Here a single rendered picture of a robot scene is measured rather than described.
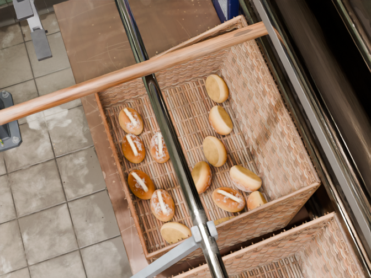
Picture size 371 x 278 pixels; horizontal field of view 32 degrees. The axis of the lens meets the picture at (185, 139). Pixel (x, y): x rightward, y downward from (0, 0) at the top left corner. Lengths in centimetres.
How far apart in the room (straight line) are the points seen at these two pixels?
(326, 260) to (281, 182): 26
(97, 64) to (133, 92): 20
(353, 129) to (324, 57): 14
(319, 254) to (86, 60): 98
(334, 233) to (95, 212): 117
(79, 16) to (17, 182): 77
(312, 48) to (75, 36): 121
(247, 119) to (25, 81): 124
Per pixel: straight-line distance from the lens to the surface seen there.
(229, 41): 138
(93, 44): 218
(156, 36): 216
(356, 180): 100
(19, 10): 124
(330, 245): 165
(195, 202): 125
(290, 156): 172
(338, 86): 110
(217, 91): 196
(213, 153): 187
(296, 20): 117
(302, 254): 180
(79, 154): 264
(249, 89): 187
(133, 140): 190
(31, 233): 257
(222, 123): 190
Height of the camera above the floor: 235
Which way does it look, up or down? 64 degrees down
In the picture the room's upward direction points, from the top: 8 degrees counter-clockwise
